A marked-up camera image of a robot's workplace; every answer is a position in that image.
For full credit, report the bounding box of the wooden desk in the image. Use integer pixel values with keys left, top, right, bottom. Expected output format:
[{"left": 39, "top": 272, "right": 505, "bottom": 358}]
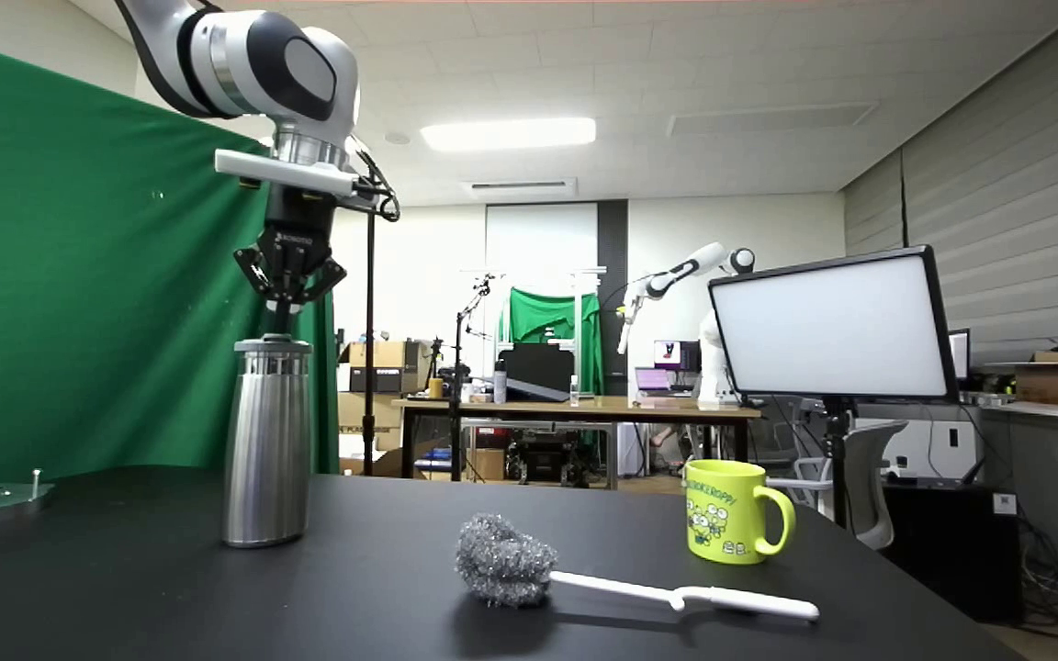
[{"left": 401, "top": 396, "right": 762, "bottom": 479}]

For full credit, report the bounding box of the black computer tower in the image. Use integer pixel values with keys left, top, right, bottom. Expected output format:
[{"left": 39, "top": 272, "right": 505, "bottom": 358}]
[{"left": 886, "top": 484, "right": 1027, "bottom": 624}]

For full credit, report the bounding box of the small green screen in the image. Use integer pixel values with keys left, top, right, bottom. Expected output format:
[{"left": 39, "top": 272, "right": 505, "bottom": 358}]
[{"left": 505, "top": 286, "right": 607, "bottom": 392}]

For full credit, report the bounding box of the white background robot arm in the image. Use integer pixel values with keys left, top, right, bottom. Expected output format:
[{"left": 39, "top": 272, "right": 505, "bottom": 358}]
[{"left": 619, "top": 243, "right": 759, "bottom": 411}]

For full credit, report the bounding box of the silver thermos flask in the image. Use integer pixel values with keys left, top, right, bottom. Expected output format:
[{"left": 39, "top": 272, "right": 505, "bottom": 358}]
[{"left": 226, "top": 334, "right": 310, "bottom": 548}]

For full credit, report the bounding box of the computer monitor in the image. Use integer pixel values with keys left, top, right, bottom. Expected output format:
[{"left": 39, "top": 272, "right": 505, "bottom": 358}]
[{"left": 710, "top": 245, "right": 956, "bottom": 401}]

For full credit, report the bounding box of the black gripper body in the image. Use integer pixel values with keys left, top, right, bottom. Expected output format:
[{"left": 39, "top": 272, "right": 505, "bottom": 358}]
[{"left": 260, "top": 187, "right": 334, "bottom": 283}]

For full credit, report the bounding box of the yellow-green mug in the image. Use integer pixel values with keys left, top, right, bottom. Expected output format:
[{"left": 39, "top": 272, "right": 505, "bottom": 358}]
[{"left": 684, "top": 458, "right": 797, "bottom": 564}]

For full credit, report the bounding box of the green backdrop cloth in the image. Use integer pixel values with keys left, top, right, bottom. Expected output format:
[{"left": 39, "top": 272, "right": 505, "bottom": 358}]
[{"left": 0, "top": 32, "right": 341, "bottom": 484}]

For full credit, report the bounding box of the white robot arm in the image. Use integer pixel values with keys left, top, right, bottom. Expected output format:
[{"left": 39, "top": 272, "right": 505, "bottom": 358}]
[{"left": 116, "top": 0, "right": 369, "bottom": 334}]

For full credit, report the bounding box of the black tripod pole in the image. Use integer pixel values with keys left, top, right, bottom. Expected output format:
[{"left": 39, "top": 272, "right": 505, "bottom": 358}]
[{"left": 361, "top": 210, "right": 380, "bottom": 477}]

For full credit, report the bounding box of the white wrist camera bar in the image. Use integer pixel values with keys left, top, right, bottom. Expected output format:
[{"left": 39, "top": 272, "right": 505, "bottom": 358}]
[{"left": 214, "top": 151, "right": 374, "bottom": 206}]

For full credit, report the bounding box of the ceiling light panel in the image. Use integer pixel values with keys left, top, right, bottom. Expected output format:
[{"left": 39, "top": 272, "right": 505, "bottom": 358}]
[{"left": 423, "top": 118, "right": 598, "bottom": 154}]

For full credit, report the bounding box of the grey head white handle brush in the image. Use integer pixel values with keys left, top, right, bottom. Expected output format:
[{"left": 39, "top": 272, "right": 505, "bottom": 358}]
[{"left": 455, "top": 514, "right": 821, "bottom": 619}]

